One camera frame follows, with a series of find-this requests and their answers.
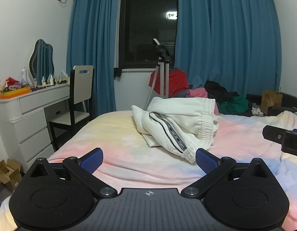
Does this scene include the white sweatpants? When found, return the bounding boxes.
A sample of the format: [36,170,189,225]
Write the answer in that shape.
[131,97,220,164]

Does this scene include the white patterned cloth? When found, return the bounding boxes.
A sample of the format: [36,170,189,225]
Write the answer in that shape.
[251,105,264,116]

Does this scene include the white tripod stand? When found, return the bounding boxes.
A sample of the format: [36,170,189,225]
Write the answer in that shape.
[153,38,172,99]

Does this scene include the black garment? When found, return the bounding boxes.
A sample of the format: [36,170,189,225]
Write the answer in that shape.
[204,80,239,103]

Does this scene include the wavy-edged mirror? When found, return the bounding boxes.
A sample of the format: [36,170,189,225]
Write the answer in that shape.
[29,39,54,83]

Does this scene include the brown paper bag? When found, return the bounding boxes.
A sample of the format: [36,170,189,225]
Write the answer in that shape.
[261,90,283,115]

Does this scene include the green garment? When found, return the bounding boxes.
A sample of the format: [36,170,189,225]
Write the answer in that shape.
[216,96,249,115]

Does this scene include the blue curtain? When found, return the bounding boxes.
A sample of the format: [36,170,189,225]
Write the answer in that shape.
[174,0,283,97]
[66,0,120,118]

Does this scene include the dark window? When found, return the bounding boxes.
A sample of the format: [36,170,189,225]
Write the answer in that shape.
[118,0,179,71]

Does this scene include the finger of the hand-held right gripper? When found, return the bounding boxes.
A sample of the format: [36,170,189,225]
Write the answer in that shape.
[262,125,286,142]
[281,129,297,158]

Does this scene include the pink garment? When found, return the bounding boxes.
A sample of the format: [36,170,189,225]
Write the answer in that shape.
[186,88,220,115]

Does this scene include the red cloth item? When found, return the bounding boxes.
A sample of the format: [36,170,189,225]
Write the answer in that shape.
[5,76,21,87]

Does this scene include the black leather sofa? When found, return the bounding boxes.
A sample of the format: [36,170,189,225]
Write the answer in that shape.
[246,92,297,117]

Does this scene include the black and cream chair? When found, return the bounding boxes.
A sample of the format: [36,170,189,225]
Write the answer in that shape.
[49,65,95,151]

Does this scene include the cardboard box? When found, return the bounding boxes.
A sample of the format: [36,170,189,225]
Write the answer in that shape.
[0,159,23,191]

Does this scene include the orange tray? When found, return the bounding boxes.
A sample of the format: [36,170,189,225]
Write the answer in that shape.
[0,87,31,100]

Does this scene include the red garment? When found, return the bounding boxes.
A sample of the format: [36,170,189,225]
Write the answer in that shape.
[148,69,190,98]

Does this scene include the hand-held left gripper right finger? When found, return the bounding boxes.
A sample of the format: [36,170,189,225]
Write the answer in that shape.
[181,148,274,200]

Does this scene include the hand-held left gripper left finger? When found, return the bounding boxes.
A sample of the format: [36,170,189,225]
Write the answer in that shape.
[26,147,118,200]

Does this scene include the white dresser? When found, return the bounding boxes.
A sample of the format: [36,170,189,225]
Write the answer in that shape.
[0,83,71,174]

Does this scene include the pastel tie-dye bedspread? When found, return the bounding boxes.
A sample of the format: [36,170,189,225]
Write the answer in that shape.
[0,109,297,231]

